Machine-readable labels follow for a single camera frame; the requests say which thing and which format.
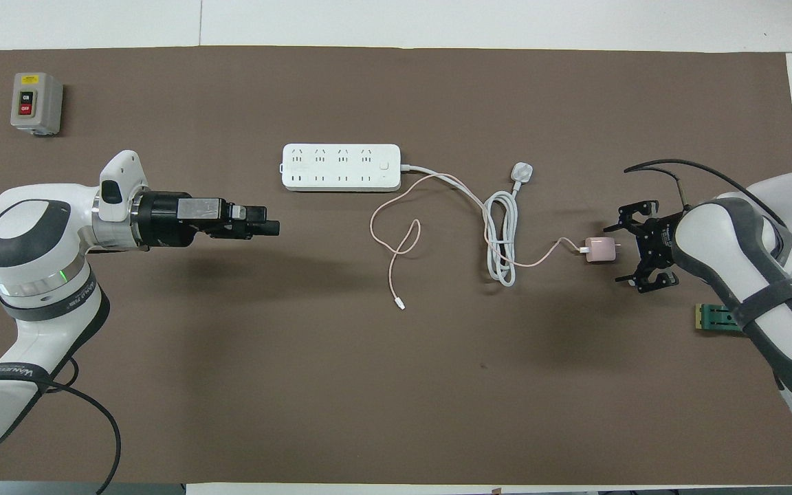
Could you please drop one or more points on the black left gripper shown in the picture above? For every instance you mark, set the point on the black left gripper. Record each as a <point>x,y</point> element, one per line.
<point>166,220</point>

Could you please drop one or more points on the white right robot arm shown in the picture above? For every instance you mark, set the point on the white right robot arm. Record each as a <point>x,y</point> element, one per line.
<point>767,289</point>

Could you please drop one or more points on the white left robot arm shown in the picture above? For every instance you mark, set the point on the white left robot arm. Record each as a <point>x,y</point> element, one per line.
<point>31,275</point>

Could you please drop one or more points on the grey on-off switch box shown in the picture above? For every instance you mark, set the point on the grey on-off switch box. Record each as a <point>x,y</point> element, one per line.
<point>35,103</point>

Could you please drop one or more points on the green knife switch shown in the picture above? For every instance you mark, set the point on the green knife switch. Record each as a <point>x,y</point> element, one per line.
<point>712,318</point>

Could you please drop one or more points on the pink charger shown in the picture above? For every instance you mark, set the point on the pink charger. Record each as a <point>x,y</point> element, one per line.
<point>602,250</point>

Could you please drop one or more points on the white power strip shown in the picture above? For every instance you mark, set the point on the white power strip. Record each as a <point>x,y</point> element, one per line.
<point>341,168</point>

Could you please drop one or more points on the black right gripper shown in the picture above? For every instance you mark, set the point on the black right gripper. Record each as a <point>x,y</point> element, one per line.
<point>657,244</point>

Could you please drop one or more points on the brown table mat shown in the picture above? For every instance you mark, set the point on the brown table mat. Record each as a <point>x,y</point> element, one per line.
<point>368,385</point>

